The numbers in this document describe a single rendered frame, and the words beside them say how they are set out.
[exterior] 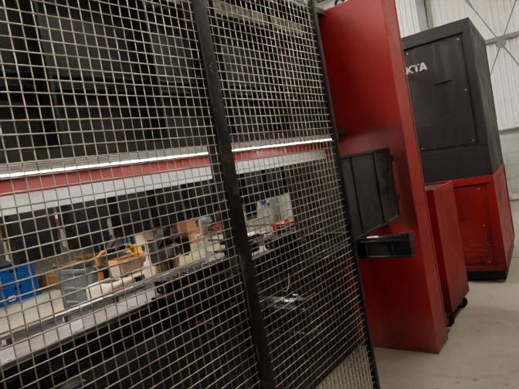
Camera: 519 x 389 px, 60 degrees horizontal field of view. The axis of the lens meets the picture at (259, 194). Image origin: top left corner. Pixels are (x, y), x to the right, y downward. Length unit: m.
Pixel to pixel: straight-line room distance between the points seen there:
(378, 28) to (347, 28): 0.21
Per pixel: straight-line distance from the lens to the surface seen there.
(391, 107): 2.92
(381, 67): 2.96
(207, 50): 1.25
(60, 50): 1.80
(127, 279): 3.02
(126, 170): 1.89
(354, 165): 2.41
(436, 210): 3.32
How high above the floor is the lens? 1.34
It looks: 3 degrees down
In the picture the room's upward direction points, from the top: 10 degrees counter-clockwise
